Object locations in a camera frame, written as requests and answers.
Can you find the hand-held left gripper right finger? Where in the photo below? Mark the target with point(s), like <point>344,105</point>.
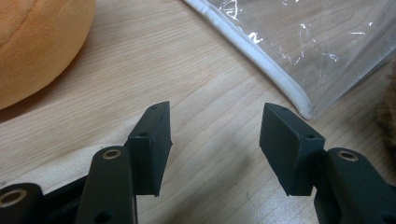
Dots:
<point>286,149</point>

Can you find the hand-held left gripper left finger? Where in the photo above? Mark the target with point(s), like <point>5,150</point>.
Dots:
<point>149,149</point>

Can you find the brown teddy bear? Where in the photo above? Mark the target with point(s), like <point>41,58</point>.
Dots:
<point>389,112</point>

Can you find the clear plastic bag white trim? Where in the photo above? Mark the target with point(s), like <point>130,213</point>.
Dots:
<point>311,40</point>

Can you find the orange plush toy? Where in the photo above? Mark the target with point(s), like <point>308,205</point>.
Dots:
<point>37,46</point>

